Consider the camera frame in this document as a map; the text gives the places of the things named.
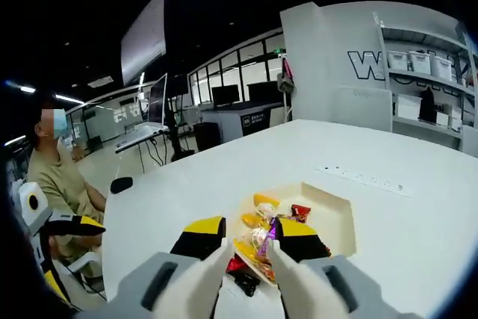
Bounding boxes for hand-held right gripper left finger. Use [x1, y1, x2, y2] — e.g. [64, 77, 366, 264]
[76, 216, 227, 319]

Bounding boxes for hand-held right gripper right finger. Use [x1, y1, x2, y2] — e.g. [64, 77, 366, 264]
[274, 217, 426, 319]

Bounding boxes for red snack food packet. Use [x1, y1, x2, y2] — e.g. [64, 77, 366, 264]
[290, 203, 312, 223]
[226, 256, 248, 274]

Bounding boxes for beige plastic food tongs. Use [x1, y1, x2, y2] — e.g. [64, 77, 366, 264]
[149, 238, 356, 319]

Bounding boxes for pile of snack food packets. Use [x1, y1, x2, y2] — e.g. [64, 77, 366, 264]
[234, 192, 313, 282]

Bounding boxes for beige hexagonal food container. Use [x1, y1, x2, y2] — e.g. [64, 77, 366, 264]
[231, 181, 356, 286]

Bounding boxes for black snack food packet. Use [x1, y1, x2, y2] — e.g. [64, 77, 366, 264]
[233, 271, 263, 297]

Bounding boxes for table socket panel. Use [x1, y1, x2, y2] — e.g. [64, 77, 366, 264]
[315, 164, 415, 198]

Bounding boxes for white side desk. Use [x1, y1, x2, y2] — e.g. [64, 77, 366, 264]
[114, 126, 170, 155]

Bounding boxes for dark grey counter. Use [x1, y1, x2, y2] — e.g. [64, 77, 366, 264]
[201, 102, 291, 137]

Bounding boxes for tall monitor on stand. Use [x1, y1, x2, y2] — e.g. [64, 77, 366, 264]
[148, 73, 168, 128]

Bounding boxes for black computer monitor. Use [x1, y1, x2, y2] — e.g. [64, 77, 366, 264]
[211, 84, 240, 108]
[246, 80, 280, 104]

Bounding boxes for grey chair backrest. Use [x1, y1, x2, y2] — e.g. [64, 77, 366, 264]
[334, 85, 394, 132]
[461, 124, 478, 158]

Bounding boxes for grey red hanging bag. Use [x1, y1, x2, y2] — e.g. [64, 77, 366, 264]
[276, 57, 297, 95]

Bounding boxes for black bag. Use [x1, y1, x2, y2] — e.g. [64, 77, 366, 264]
[418, 87, 438, 123]

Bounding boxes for large hanging display screen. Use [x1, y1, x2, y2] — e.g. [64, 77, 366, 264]
[119, 0, 168, 87]

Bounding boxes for grey metal shelving rack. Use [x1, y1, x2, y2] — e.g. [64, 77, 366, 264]
[373, 10, 478, 148]

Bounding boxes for set of white storage bins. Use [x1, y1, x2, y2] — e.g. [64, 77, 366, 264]
[388, 49, 478, 87]

